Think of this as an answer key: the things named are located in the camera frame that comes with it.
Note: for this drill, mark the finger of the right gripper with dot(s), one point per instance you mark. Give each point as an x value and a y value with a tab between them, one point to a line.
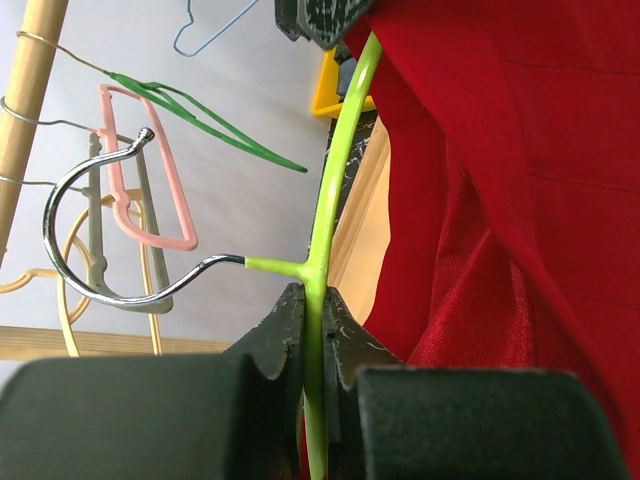
324	22

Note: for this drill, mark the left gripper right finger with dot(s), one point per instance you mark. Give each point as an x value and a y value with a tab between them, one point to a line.
387	420

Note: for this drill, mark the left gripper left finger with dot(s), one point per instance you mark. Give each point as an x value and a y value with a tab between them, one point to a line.
232	415

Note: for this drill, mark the grey hanger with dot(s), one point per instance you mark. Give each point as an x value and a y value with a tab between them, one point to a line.
123	207

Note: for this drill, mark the green hanger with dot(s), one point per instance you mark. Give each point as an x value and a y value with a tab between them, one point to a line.
184	106

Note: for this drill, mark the yellow-green hanger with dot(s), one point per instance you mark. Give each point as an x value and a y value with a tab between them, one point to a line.
313	273

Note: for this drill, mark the red skirt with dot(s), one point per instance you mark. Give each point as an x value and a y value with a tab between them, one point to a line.
514	190

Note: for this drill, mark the pink hanger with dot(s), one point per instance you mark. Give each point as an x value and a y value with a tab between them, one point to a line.
188	241

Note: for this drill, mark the blue-grey folded cloth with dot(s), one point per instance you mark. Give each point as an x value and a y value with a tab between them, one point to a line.
346	67

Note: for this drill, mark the yellow plastic bin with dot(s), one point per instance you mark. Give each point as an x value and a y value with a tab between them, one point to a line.
326	103

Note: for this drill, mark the light blue wire hanger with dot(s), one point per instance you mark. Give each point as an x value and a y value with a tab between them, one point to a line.
191	20

